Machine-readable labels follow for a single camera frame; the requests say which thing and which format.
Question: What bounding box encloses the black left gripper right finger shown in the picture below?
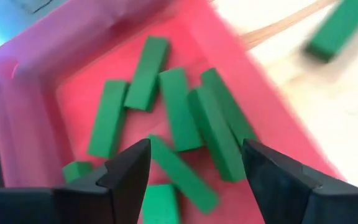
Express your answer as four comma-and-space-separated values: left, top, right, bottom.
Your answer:
242, 139, 358, 224

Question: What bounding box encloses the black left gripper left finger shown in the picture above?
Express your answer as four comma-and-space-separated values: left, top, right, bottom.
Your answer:
53, 138, 152, 224

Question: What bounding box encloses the green wooden block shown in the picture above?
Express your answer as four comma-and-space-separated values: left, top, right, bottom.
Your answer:
158, 67, 204, 152
62, 160, 94, 185
123, 35, 171, 113
200, 67, 258, 147
186, 86, 247, 183
147, 133, 220, 215
140, 183, 180, 224
304, 0, 358, 63
87, 79, 129, 159

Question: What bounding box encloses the pink translucent plastic bin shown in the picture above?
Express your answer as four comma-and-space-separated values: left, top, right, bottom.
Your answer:
0, 0, 346, 224

